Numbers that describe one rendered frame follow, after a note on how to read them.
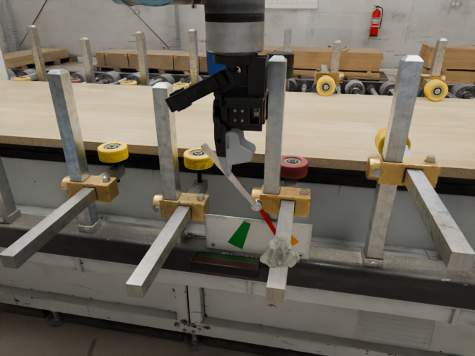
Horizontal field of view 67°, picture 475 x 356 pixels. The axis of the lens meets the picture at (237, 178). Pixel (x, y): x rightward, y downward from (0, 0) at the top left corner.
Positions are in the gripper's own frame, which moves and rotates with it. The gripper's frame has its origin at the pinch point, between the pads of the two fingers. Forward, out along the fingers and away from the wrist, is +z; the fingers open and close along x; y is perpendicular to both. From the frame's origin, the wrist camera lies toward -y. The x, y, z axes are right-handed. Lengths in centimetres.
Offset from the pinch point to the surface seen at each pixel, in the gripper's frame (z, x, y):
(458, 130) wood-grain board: 10, 65, 61
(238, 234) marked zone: 24.4, 14.5, -0.4
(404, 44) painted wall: 42, 723, 175
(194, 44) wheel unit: -9, 124, -46
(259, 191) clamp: 12.7, 16.1, 4.1
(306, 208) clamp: 15.2, 14.8, 15.3
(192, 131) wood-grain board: 9, 46, -22
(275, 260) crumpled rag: 12.8, -8.0, 10.7
